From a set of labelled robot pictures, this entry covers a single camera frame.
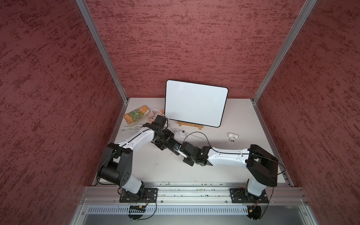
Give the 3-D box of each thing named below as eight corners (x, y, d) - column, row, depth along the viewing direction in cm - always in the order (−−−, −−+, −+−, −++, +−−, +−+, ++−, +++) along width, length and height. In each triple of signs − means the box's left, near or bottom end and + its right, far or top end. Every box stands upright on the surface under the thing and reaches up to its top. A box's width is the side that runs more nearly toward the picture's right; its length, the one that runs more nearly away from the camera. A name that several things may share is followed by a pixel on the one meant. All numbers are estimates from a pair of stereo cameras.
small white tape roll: (229, 142, 96) (230, 140, 94) (227, 134, 100) (228, 132, 98) (238, 142, 96) (239, 140, 94) (235, 134, 100) (237, 132, 99)
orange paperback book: (129, 129, 104) (127, 125, 100) (124, 117, 111) (122, 113, 108) (153, 118, 111) (152, 114, 107) (146, 107, 118) (145, 104, 114)
